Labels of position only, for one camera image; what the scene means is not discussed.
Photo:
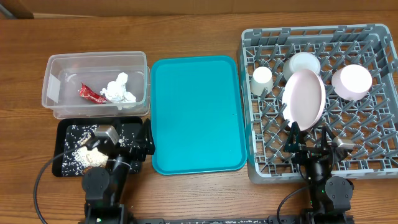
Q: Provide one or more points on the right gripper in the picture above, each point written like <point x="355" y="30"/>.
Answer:
<point x="306" y="152"/>

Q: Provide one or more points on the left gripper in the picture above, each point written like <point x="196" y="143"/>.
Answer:
<point x="139" y="153"/>

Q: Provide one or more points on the large pink plate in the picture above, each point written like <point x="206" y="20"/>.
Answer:
<point x="304" y="98"/>

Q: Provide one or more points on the white tissue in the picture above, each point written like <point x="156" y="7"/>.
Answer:
<point x="116" y="92"/>

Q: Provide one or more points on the small pink bowl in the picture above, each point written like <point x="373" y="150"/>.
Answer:
<point x="352" y="82"/>

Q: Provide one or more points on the rice food leftovers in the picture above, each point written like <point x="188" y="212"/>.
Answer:
<point x="77" y="149"/>

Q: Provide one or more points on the pale green cup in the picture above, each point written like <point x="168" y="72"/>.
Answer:
<point x="261" y="80"/>

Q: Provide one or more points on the grey bowl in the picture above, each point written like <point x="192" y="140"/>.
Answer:
<point x="300" y="61"/>

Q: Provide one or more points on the red snack wrapper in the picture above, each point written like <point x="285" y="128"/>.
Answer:
<point x="88" y="94"/>

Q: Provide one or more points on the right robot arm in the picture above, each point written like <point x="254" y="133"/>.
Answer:
<point x="329" y="195"/>

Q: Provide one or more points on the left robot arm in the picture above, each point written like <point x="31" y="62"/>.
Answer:
<point x="104" y="186"/>

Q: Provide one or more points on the grey dishwasher rack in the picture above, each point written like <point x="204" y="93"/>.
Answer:
<point x="371" y="123"/>

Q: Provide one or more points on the teal serving tray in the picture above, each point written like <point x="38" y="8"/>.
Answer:
<point x="197" y="115"/>

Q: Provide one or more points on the black plastic tray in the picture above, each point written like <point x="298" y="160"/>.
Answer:
<point x="65" y="123"/>

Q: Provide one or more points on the clear plastic bin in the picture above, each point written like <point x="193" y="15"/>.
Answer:
<point x="66" y="73"/>

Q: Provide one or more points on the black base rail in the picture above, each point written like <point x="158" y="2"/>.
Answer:
<point x="217" y="221"/>

